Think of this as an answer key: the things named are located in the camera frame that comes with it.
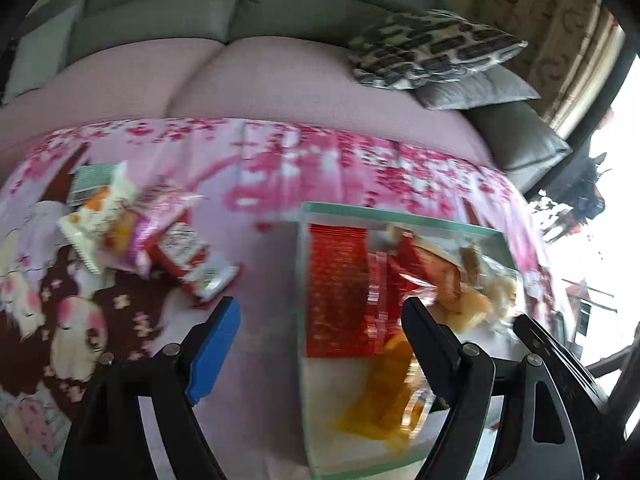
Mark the dark red and white packet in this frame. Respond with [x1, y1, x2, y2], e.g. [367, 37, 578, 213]
[150, 217, 242, 309]

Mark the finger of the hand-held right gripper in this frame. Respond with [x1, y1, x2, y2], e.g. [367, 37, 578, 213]
[512, 312, 623, 426]

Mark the green and silver snack packet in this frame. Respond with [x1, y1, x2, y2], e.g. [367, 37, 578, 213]
[66, 162, 126, 207]

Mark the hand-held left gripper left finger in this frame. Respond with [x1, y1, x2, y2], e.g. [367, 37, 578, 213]
[59, 296, 242, 480]

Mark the beige patterned curtain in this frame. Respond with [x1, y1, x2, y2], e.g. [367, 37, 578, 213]
[467, 0, 626, 136]

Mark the grey-green sofa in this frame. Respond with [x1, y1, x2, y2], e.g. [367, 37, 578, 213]
[0, 0, 573, 196]

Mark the large red patterned snack packet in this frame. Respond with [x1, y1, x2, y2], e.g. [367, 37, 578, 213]
[306, 223, 396, 358]

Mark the small red snack packet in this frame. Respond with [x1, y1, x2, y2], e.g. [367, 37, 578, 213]
[367, 235, 441, 341]

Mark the yellow cake packet with barcode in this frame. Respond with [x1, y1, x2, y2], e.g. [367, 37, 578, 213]
[332, 335, 436, 456]

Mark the purple cake roll packet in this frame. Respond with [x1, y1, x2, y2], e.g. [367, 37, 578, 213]
[117, 180, 206, 278]

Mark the white wrapped pastry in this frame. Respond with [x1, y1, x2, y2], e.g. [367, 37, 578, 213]
[440, 275, 518, 333]

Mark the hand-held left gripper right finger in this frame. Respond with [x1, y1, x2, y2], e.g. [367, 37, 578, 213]
[401, 296, 586, 480]

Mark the green-edged white tray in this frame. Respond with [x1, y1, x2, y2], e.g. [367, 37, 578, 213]
[295, 201, 531, 480]

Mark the printed cartoon blanket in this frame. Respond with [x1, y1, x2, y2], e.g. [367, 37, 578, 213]
[0, 116, 576, 480]

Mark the pale grey pillow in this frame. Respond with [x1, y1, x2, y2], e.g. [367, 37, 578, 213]
[2, 5, 83, 106]

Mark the black metal chair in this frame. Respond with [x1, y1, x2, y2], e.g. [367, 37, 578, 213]
[542, 152, 613, 221]

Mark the plain grey pillow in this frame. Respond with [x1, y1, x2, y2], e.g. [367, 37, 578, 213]
[415, 65, 542, 111]

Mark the white and orange snack packet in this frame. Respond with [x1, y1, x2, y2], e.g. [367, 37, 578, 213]
[57, 162, 143, 276]

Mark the black and white patterned pillow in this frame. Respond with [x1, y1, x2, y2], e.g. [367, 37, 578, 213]
[347, 9, 528, 91]

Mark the crumpled orange-beige snack packet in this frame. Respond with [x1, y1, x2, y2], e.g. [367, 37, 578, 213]
[387, 225, 483, 306]

